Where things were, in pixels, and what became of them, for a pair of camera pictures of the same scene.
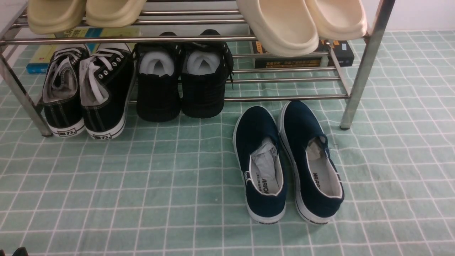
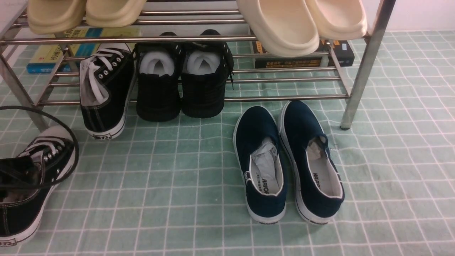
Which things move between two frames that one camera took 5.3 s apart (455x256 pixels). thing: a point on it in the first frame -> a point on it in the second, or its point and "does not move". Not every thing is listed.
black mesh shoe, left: (157, 66) does not move
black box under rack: (320, 57) does not move
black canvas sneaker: (61, 92) -> (50, 156)
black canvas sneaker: (107, 78) does not move
